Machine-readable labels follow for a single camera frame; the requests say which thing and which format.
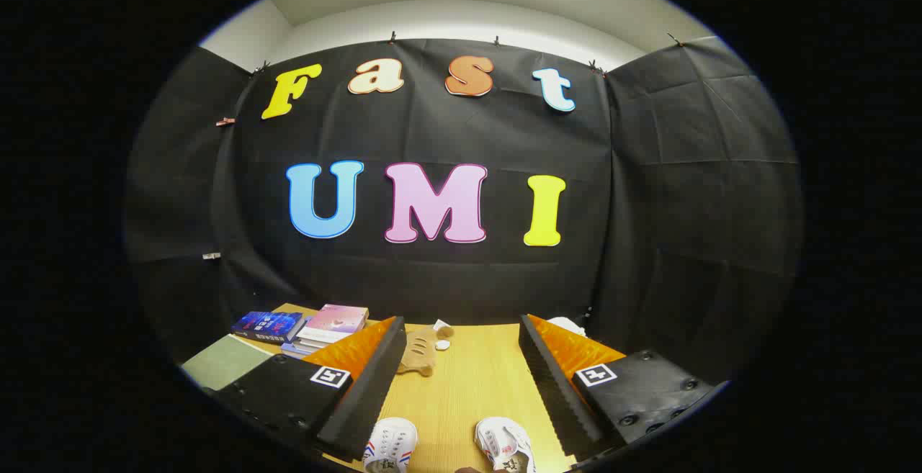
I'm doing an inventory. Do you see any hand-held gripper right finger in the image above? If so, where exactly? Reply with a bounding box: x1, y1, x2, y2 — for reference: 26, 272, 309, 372
519, 313, 715, 464

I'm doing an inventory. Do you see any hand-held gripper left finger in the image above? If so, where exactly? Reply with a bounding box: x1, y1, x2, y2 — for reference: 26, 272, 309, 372
215, 316, 408, 462

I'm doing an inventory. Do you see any white striped canvas shoe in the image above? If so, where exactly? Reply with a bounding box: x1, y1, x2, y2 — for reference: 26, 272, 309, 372
474, 417, 537, 473
362, 418, 419, 473

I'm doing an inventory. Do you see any green fabric storage box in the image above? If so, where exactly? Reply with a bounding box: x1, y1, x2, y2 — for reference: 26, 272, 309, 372
180, 334, 275, 392

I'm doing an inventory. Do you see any brown plush toy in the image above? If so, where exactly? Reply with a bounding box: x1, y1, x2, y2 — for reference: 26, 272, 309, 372
396, 320, 456, 377

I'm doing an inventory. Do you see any pink cover book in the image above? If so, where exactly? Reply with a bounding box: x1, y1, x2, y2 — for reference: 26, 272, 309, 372
297, 305, 370, 345

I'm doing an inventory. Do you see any dark blue cover book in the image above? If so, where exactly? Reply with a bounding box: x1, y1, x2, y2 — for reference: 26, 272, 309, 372
230, 310, 308, 345

